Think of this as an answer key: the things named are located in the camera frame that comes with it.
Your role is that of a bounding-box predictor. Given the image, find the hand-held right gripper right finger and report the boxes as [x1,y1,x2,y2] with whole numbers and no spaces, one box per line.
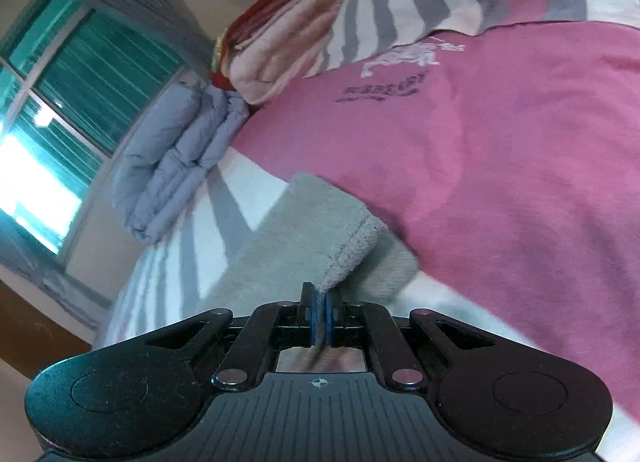
[325,292,497,391]

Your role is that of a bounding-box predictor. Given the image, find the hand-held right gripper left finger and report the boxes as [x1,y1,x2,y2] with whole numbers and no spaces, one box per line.
[145,282,327,391]

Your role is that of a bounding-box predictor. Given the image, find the grey pants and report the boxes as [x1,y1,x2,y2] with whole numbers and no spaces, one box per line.
[200,172,421,323]

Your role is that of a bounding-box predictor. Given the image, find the folded blue duvet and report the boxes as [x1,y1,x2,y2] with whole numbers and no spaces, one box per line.
[112,76,252,245]

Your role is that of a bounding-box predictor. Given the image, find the bed with striped sheet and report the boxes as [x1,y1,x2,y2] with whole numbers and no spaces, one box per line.
[94,22,640,462]

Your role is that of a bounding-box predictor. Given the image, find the folded pink blanket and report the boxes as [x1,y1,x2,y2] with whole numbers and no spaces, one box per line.
[227,0,357,105]

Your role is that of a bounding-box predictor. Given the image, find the stack of red cloths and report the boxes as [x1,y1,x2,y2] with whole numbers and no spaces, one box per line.
[210,0,303,92]

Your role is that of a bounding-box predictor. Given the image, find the sliding glass window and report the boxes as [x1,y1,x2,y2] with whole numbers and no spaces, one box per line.
[0,0,187,259]

